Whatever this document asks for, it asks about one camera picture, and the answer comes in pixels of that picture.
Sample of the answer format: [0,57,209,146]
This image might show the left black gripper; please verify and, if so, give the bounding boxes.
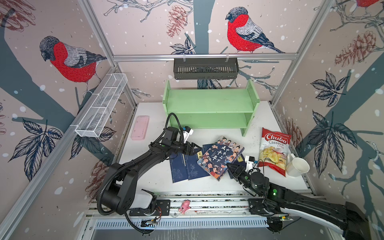
[170,140,202,156]

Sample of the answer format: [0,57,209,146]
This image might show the illustrated Chinese history book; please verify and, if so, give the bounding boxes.
[198,136,245,181]

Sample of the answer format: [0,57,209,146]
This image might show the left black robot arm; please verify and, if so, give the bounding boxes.
[96,124,202,235]

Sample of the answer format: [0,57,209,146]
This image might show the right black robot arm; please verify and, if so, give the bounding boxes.
[227,163,372,240]

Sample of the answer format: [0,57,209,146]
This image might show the right navy booklet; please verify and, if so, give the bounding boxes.
[228,155,246,179]

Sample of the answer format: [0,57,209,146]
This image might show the navy booklet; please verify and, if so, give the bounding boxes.
[184,152,209,181]
[228,155,246,179]
[169,153,188,183]
[197,144,213,159]

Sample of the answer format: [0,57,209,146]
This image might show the far left navy booklet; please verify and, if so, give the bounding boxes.
[169,153,188,183]

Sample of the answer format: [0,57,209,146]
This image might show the red Chuba chips bag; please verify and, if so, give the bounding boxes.
[259,128,292,177]

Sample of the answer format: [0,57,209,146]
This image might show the pink pencil case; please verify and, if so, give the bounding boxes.
[131,116,150,141]

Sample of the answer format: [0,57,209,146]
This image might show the green wooden shelf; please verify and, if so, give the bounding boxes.
[162,80,261,137]

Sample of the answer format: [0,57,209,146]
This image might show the pink pig toy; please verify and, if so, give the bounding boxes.
[178,200,191,215]

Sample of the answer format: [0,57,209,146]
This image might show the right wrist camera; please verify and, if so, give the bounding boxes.
[245,156,255,172]

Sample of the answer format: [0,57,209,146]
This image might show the aluminium mounting rail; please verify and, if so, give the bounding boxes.
[85,191,334,219]

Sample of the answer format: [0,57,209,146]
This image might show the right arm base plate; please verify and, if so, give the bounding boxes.
[248,198,289,217]

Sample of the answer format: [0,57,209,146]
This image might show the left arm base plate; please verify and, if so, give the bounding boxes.
[129,200,171,217]

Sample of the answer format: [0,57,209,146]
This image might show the black hanging wire basket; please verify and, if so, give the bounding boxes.
[174,58,239,80]

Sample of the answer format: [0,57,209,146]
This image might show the white mesh wall tray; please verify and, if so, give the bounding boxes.
[75,73,128,138]

